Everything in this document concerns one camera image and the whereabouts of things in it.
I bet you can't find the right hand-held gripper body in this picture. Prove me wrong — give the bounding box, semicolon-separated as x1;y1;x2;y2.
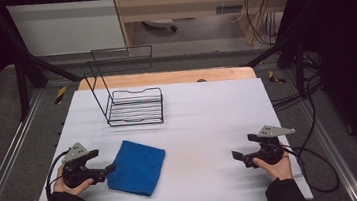
240;121;300;170

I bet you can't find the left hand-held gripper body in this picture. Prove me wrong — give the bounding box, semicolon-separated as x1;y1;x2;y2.
59;140;109;190

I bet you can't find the blue cloth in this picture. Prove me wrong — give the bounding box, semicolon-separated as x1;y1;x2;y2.
102;135;171;201

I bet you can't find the black wire rack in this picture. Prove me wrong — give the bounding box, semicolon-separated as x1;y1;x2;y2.
80;42;167;132

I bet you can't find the person's right hand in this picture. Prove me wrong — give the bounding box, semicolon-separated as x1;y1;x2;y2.
252;150;293;184

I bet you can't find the person's left hand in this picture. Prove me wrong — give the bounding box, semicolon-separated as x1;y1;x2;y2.
51;161;96;199

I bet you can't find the white table mat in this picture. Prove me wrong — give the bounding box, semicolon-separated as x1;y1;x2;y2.
19;67;315;201

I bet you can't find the yellow black tape strip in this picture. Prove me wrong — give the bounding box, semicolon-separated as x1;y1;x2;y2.
52;85;69;105
267;68;287;86

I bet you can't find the wooden table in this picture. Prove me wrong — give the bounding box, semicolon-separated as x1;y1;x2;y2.
77;60;259;98

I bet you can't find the white cabinet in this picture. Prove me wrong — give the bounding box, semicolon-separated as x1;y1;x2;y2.
7;0;128;61

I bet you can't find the office chair base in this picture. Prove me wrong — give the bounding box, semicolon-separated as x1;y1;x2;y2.
142;16;178;36

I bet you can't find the light wooden desk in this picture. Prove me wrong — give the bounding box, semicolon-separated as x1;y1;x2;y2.
112;0;305;60

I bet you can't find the right hand-held gripper black cable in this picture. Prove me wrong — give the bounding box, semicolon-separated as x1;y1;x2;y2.
281;141;311;191

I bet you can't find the hand-held gripper black cable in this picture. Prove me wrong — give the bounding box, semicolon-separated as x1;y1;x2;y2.
41;148;77;200
281;141;311;191

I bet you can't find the left hand-held gripper black cable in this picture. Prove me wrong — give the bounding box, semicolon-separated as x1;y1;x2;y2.
41;148;77;200

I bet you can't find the black floor cables bundle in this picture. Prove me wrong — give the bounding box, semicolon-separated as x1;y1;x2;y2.
269;76;326;113

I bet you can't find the aluminium floor rail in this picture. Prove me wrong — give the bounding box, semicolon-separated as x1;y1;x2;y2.
300;95;357;201
0;89;56;201

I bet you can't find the black floor cable loop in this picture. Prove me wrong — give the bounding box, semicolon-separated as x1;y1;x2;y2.
284;74;342;198

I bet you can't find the black metal frame post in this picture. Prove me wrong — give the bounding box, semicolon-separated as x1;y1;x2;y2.
12;59;33;122
291;40;309;98

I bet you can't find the hanging black cables bundle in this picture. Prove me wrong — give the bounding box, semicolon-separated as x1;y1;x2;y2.
244;0;288;48

